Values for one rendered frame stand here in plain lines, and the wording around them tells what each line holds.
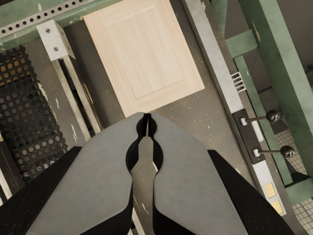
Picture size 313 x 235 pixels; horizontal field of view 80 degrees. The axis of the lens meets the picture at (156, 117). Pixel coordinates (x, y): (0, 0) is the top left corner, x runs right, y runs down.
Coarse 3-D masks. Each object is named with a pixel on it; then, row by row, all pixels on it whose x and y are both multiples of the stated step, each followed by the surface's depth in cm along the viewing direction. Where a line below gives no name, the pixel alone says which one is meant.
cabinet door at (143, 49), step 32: (128, 0) 68; (160, 0) 69; (96, 32) 68; (128, 32) 69; (160, 32) 69; (128, 64) 69; (160, 64) 69; (192, 64) 69; (128, 96) 69; (160, 96) 69
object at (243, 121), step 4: (268, 112) 58; (272, 112) 57; (276, 112) 57; (264, 116) 60; (268, 116) 58; (272, 116) 57; (276, 116) 56; (240, 120) 67; (244, 120) 66; (248, 120) 65; (252, 120) 64; (268, 120) 58; (272, 120) 57; (276, 120) 57; (244, 124) 66
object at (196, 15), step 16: (192, 0) 67; (192, 16) 67; (208, 32) 67; (208, 48) 67; (208, 64) 70; (224, 64) 68; (224, 80) 68; (224, 96) 68; (240, 144) 71; (256, 176) 69
